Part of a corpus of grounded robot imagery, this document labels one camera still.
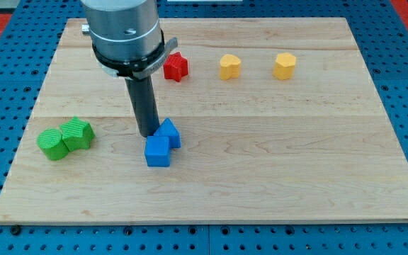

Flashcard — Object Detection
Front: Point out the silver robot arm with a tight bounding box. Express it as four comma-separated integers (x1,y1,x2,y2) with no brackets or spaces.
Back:
81,0,178,80

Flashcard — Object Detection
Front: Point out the red star block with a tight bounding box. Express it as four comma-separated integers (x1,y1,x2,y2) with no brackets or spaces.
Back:
163,52,188,82

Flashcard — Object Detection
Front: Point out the green star block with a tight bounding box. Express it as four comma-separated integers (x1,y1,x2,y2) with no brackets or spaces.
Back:
59,117,95,152

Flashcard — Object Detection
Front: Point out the blue triangle block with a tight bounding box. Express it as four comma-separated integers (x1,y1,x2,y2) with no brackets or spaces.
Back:
154,118,181,149

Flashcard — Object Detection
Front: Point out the blue cube block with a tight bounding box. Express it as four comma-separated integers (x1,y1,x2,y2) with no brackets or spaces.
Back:
144,136,171,167

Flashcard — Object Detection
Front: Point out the yellow heart block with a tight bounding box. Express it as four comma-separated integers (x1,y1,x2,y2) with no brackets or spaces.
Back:
220,54,242,80

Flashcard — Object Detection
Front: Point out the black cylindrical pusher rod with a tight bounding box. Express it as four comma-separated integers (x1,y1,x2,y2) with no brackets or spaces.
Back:
125,76,160,137

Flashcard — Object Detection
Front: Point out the wooden board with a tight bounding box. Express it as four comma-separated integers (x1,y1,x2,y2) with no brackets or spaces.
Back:
0,18,408,226

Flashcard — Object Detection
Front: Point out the yellow hexagon block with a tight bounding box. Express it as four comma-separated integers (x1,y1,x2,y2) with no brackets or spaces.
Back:
273,52,297,80

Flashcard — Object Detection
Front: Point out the green cylinder block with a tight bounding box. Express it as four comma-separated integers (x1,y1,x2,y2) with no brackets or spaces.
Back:
37,128,69,161

